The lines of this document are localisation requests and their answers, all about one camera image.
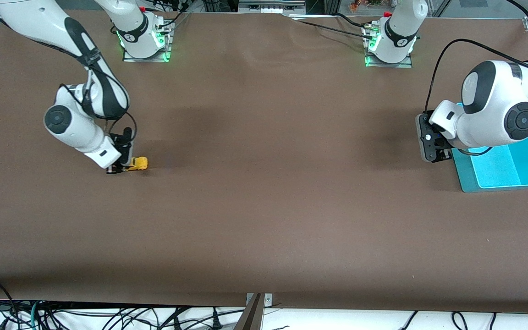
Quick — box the yellow beetle toy car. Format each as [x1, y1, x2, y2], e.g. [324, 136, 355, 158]
[125, 157, 149, 172]

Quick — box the teal plastic bin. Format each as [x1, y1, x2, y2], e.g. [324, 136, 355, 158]
[451, 103, 528, 193]

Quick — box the orange clutter object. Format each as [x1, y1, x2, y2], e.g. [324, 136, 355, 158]
[348, 0, 385, 12]

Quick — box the dark brown beam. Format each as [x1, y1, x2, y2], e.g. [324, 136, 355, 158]
[234, 293, 264, 330]

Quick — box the grey power strip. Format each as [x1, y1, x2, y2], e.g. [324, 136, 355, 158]
[238, 0, 307, 14]

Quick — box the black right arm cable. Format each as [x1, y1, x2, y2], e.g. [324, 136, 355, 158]
[59, 46, 138, 139]

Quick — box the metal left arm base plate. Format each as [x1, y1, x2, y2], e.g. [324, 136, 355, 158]
[364, 24, 414, 69]

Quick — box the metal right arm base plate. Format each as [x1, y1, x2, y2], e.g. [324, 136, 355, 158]
[122, 19, 174, 63]

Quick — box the teal cable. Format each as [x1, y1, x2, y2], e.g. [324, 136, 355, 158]
[29, 300, 41, 330]

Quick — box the small metal table bracket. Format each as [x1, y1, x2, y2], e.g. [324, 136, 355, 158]
[246, 293, 273, 307]

